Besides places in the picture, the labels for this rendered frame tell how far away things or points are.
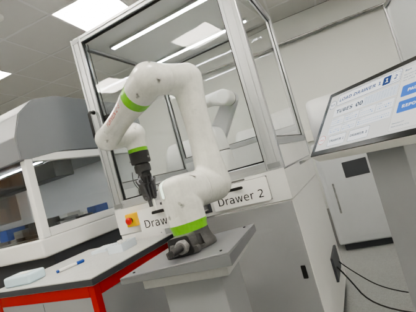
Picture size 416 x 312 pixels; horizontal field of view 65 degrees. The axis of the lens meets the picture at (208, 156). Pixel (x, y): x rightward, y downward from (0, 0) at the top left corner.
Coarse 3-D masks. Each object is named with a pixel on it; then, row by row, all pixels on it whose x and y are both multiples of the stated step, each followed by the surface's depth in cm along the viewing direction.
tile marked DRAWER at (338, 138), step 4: (344, 132) 121; (332, 136) 127; (336, 136) 125; (340, 136) 122; (344, 136) 120; (328, 140) 129; (332, 140) 126; (336, 140) 124; (340, 140) 121; (328, 144) 127; (332, 144) 125
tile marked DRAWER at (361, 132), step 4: (360, 128) 114; (364, 128) 112; (368, 128) 110; (352, 132) 117; (356, 132) 115; (360, 132) 113; (364, 132) 111; (348, 136) 118; (352, 136) 116; (356, 136) 114; (360, 136) 112; (364, 136) 110; (348, 140) 117; (352, 140) 115
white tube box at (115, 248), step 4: (128, 240) 160; (132, 240) 163; (116, 244) 160; (124, 244) 156; (128, 244) 159; (132, 244) 162; (136, 244) 165; (108, 248) 156; (112, 248) 156; (116, 248) 155; (120, 248) 154; (124, 248) 155; (128, 248) 158; (108, 252) 156; (112, 252) 156; (116, 252) 155; (120, 252) 154
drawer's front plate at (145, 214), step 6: (138, 210) 156; (144, 210) 154; (150, 210) 152; (138, 216) 156; (144, 216) 154; (150, 216) 153; (156, 216) 151; (162, 216) 150; (150, 222) 153; (144, 228) 155; (150, 228) 153; (156, 228) 152; (162, 228) 150
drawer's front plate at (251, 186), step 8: (264, 176) 148; (232, 184) 154; (240, 184) 153; (248, 184) 151; (256, 184) 150; (264, 184) 148; (232, 192) 155; (240, 192) 153; (248, 192) 151; (256, 192) 150; (264, 192) 148; (224, 200) 157; (248, 200) 152; (256, 200) 150; (264, 200) 148; (216, 208) 159; (224, 208) 157
